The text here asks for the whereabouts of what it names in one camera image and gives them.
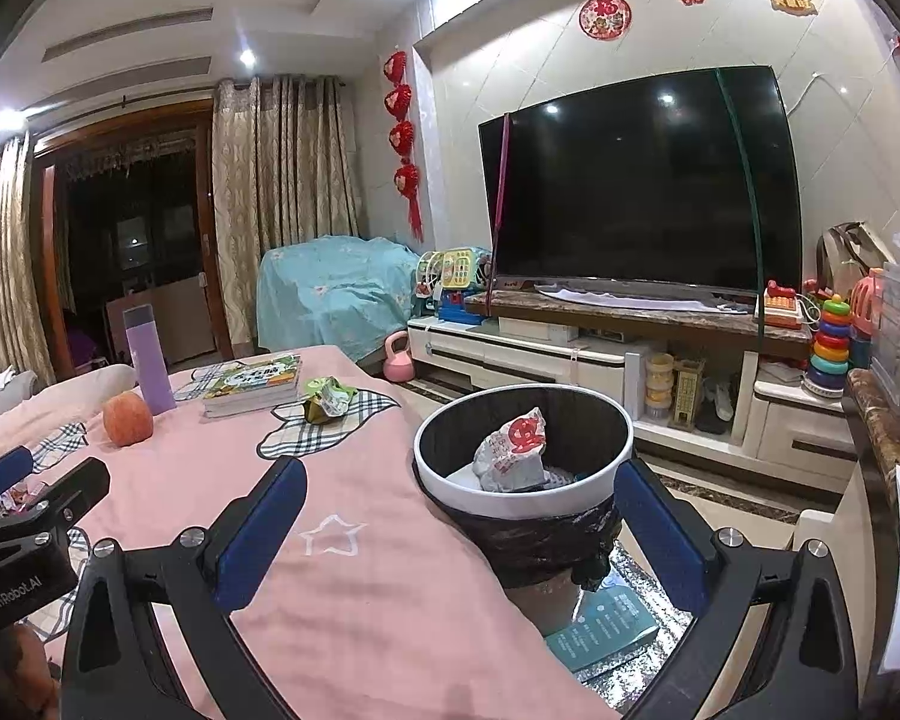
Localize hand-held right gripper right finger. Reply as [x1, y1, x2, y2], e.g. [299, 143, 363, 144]
[613, 457, 860, 720]

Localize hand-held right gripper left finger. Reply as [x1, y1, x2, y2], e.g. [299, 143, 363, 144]
[60, 456, 308, 720]

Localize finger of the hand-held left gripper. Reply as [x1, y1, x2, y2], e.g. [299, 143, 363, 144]
[4, 457, 112, 535]
[0, 445, 35, 505]

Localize white trash bin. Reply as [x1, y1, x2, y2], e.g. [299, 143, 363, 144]
[412, 384, 635, 518]

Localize person's left hand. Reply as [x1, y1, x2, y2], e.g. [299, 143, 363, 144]
[11, 624, 55, 700]

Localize silver glitter mat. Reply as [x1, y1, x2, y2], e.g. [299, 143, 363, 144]
[581, 540, 695, 687]

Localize peach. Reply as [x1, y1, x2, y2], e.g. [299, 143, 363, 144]
[103, 390, 155, 445]

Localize sofa with pink cover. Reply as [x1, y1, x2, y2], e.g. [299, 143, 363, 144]
[0, 364, 136, 436]

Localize teal box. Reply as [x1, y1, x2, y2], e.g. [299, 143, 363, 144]
[544, 585, 659, 672]

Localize black bin bag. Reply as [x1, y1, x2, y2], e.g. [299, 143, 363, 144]
[439, 495, 622, 590]

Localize pink blanket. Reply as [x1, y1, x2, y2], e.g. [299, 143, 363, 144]
[0, 345, 623, 720]

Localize purple bottle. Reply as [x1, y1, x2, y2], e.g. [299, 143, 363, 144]
[124, 305, 177, 415]

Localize green yellow snack wrapper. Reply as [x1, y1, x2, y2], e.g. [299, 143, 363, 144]
[302, 376, 359, 425]

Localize yellow stacked containers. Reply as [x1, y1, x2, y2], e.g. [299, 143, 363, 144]
[645, 352, 676, 421]

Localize stack of children's books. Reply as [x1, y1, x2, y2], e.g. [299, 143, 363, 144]
[201, 355, 303, 417]

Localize beige patterned curtain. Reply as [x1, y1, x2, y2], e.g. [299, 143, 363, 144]
[0, 131, 57, 387]
[211, 75, 368, 361]

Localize pink kettlebell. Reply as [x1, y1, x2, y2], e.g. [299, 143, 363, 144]
[382, 330, 415, 383]

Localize white TV cabinet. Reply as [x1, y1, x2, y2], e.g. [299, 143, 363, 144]
[407, 289, 863, 466]

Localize white cloth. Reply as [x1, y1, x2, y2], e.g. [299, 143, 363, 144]
[532, 283, 751, 314]

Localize brown marble counter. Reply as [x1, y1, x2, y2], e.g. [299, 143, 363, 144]
[844, 367, 900, 691]

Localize teal furniture cover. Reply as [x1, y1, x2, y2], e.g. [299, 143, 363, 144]
[257, 235, 425, 365]

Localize red toy telephone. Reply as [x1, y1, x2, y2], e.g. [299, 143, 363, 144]
[763, 279, 807, 329]

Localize blue toy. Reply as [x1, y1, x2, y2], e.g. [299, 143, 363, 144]
[436, 289, 488, 323]

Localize wooden framed glass door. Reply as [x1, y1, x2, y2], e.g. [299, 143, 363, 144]
[30, 101, 230, 368]

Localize pink plastic toy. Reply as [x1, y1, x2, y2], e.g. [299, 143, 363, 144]
[847, 276, 882, 342]

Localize clear plastic box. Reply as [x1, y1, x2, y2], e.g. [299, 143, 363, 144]
[868, 229, 900, 398]

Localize colourful toy activity cube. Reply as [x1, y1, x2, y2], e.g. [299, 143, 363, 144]
[416, 246, 492, 293]

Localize beige bag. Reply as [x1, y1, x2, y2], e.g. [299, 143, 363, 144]
[817, 221, 897, 301]

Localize large black television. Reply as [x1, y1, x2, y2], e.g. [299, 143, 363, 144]
[478, 66, 803, 293]

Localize round red paper cutout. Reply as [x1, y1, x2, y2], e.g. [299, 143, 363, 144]
[579, 0, 632, 40]

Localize rainbow stacking ring toy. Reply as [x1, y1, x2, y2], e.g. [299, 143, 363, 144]
[805, 294, 854, 398]

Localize red lantern string decoration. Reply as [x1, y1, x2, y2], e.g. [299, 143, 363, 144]
[382, 51, 425, 241]

